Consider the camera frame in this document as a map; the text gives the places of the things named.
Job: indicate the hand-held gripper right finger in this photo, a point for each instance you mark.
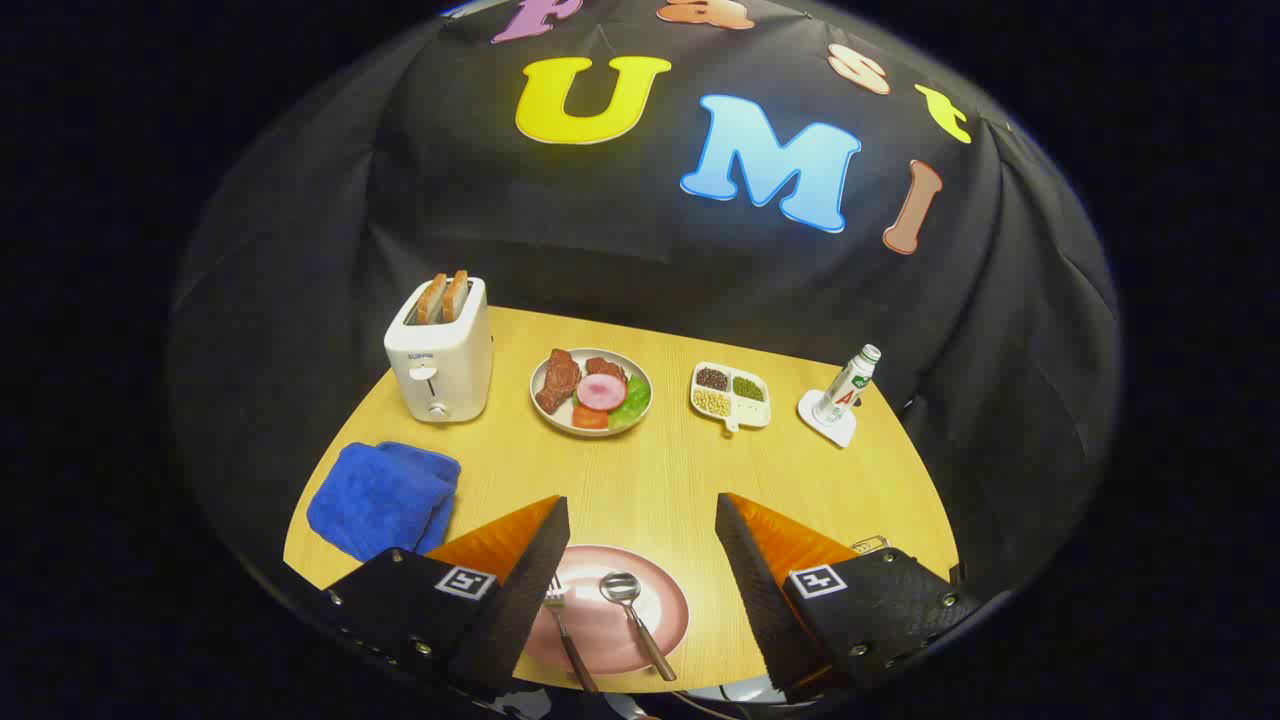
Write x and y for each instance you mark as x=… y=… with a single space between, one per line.
x=755 y=590

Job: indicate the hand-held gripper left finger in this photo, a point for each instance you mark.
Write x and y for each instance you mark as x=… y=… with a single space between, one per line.
x=530 y=590

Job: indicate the silver fork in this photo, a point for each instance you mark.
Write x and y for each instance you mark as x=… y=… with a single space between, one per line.
x=570 y=640

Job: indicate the silver spoon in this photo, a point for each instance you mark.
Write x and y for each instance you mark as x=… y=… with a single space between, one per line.
x=620 y=587

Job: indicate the pink plate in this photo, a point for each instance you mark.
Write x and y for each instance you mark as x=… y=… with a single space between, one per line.
x=610 y=640

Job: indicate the grey food plate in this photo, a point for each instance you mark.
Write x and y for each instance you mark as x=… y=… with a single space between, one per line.
x=560 y=418

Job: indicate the blue towel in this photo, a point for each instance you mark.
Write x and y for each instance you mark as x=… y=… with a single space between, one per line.
x=380 y=500

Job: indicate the white coaster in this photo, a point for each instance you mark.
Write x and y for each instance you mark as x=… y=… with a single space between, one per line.
x=835 y=432

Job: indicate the white divided dish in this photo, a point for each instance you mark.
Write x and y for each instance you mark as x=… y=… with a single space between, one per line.
x=748 y=412

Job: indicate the red tomato slice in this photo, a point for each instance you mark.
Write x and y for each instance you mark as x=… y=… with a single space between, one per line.
x=589 y=417

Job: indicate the pile of yellow soybeans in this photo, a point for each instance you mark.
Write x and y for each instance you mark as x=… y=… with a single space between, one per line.
x=711 y=402

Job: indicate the pile of green beans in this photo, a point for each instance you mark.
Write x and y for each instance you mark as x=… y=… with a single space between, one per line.
x=748 y=389

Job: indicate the brown steak piece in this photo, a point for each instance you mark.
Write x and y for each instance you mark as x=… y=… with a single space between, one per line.
x=556 y=382

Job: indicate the pink ham slice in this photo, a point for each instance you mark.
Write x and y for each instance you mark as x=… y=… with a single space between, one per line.
x=601 y=392

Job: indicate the green lettuce leaf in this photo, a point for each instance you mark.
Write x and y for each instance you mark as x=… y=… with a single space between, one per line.
x=633 y=405

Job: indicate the pile of dark beans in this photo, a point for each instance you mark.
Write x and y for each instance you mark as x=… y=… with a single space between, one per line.
x=712 y=378

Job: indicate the white drink bottle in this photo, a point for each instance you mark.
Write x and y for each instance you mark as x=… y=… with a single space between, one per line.
x=843 y=388

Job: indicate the small brown meat piece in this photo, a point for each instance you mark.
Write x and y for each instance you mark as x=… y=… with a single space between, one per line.
x=605 y=367

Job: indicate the white toaster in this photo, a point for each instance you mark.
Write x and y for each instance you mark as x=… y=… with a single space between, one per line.
x=445 y=360

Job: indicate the toast slice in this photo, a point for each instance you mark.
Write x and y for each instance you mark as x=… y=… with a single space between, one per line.
x=455 y=296
x=431 y=300

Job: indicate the black backdrop cloth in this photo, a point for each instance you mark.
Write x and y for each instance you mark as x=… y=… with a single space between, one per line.
x=600 y=220

